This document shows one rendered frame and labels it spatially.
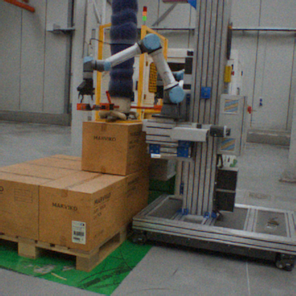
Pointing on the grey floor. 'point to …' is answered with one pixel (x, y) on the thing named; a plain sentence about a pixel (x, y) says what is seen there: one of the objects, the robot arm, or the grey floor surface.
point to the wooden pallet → (32, 251)
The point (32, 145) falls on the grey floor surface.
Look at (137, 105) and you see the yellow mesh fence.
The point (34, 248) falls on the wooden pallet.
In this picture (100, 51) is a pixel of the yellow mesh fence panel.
